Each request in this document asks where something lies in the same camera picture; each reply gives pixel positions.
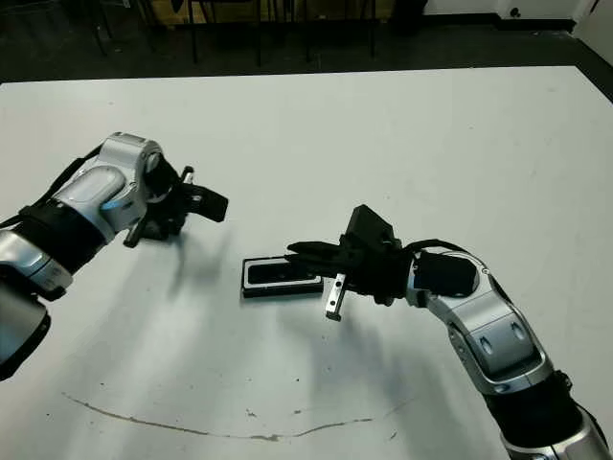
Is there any black slim camera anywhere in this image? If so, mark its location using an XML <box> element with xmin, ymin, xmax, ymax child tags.
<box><xmin>247</xmin><ymin>262</ymin><xmax>321</xmax><ymax>285</ymax></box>

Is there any black box base white insert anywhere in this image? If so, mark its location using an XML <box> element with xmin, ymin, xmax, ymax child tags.
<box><xmin>241</xmin><ymin>256</ymin><xmax>326</xmax><ymax>300</ymax></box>

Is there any black metal chair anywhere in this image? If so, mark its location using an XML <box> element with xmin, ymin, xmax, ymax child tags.
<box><xmin>189</xmin><ymin>0</ymin><xmax>264</xmax><ymax>67</ymax></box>
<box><xmin>304</xmin><ymin>0</ymin><xmax>379</xmax><ymax>62</ymax></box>

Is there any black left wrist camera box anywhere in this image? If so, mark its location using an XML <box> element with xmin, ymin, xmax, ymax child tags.
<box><xmin>190</xmin><ymin>184</ymin><xmax>230</xmax><ymax>224</ymax></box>

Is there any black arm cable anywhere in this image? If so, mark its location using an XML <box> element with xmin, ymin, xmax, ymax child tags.
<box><xmin>400</xmin><ymin>237</ymin><xmax>473</xmax><ymax>258</ymax></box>
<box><xmin>0</xmin><ymin>146</ymin><xmax>104</xmax><ymax>229</ymax></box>

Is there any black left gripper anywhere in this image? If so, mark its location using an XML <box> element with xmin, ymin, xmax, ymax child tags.
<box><xmin>123</xmin><ymin>162</ymin><xmax>195</xmax><ymax>248</ymax></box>

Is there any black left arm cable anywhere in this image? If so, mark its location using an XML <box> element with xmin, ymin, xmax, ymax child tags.
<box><xmin>0</xmin><ymin>146</ymin><xmax>104</xmax><ymax>229</ymax></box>

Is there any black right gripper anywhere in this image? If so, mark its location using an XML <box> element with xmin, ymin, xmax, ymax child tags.
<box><xmin>285</xmin><ymin>234</ymin><xmax>413</xmax><ymax>321</ymax></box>

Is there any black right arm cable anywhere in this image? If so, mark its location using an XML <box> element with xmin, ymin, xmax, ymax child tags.
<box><xmin>400</xmin><ymin>237</ymin><xmax>473</xmax><ymax>258</ymax></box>

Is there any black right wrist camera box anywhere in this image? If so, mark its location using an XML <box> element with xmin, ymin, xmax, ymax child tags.
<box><xmin>345</xmin><ymin>204</ymin><xmax>398</xmax><ymax>258</ymax></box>

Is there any black waste bin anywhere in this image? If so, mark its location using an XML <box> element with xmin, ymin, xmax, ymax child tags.
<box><xmin>390</xmin><ymin>0</ymin><xmax>430</xmax><ymax>33</ymax></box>

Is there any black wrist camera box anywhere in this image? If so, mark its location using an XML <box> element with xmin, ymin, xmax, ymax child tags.
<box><xmin>190</xmin><ymin>184</ymin><xmax>230</xmax><ymax>224</ymax></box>
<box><xmin>345</xmin><ymin>204</ymin><xmax>398</xmax><ymax>258</ymax></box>

